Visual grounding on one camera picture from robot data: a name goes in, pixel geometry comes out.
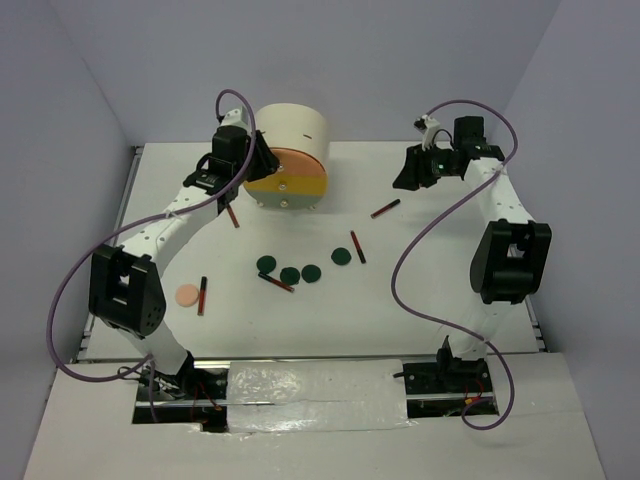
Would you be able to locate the peach round makeup puff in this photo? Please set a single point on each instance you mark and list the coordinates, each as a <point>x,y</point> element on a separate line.
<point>187,295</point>

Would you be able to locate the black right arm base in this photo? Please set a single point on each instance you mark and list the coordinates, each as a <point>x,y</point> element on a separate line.
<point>443,387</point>

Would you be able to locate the red lip gloss by pads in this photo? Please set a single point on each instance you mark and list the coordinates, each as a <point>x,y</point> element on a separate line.
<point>276,282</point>

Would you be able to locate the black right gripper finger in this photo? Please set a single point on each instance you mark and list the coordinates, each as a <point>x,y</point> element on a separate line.
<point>409,161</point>
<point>410,176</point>

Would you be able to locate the orange top drawer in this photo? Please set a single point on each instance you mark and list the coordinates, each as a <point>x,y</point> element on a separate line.
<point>298,164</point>

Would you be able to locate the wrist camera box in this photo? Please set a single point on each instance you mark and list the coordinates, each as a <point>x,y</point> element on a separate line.
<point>428,126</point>
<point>238,117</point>

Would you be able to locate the yellow drawer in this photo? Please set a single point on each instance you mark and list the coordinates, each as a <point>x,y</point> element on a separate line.
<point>280,182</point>

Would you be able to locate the red lip gloss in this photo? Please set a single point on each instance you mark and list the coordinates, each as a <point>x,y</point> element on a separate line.
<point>358,247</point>
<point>276,282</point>
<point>202,295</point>
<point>233,217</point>
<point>384,209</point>

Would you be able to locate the green round pad folded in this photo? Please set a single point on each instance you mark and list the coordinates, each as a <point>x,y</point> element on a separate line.
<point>290,276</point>

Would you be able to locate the green round pad rightmost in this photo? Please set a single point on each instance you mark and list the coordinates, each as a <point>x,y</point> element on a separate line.
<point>341,256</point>

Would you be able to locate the cream round drawer cabinet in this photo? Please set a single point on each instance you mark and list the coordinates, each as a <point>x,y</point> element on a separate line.
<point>294,126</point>

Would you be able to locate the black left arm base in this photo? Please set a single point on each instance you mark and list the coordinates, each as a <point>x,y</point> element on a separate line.
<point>194,395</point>

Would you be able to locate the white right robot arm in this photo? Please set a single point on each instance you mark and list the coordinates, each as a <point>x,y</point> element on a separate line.
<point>510,258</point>

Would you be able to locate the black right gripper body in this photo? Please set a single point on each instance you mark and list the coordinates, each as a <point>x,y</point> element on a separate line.
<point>436,164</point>

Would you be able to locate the clear plastic sheet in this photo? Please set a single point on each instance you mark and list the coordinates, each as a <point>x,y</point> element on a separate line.
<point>315,396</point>

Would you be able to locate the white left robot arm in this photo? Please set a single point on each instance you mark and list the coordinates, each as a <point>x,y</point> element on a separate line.
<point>125,285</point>

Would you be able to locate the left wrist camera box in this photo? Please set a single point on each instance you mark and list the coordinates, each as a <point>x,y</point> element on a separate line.
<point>238,117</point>

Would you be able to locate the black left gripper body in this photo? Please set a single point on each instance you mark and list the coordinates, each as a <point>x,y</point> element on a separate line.
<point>262,163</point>

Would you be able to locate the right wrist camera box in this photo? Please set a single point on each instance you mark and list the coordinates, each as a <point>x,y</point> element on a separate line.
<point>428,126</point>

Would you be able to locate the green round pad leftmost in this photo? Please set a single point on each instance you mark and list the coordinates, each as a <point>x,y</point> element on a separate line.
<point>266,264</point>

